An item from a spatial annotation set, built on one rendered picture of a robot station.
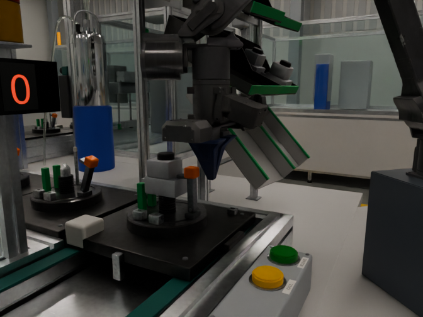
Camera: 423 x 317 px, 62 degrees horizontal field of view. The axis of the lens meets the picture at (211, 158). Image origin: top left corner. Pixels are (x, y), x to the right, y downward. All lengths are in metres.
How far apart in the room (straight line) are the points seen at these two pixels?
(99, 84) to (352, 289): 1.19
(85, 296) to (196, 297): 0.18
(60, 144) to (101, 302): 1.48
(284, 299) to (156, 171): 0.29
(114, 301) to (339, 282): 0.40
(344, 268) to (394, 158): 3.81
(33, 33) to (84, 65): 11.88
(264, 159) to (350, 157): 3.73
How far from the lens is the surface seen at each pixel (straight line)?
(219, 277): 0.49
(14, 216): 0.60
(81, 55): 1.52
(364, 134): 4.51
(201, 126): 0.47
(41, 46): 13.48
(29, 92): 0.53
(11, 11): 0.54
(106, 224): 0.65
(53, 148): 1.93
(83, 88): 1.52
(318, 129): 4.59
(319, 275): 0.72
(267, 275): 0.47
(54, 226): 0.67
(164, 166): 0.58
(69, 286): 0.59
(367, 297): 0.69
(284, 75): 0.93
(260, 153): 0.87
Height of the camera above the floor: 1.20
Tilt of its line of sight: 11 degrees down
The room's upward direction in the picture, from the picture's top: straight up
